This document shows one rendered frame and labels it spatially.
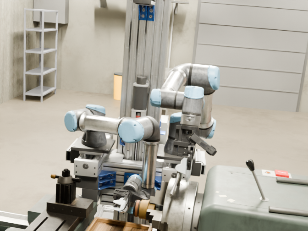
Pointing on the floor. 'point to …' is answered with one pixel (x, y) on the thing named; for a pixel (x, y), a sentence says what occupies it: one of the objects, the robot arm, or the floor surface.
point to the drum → (117, 85)
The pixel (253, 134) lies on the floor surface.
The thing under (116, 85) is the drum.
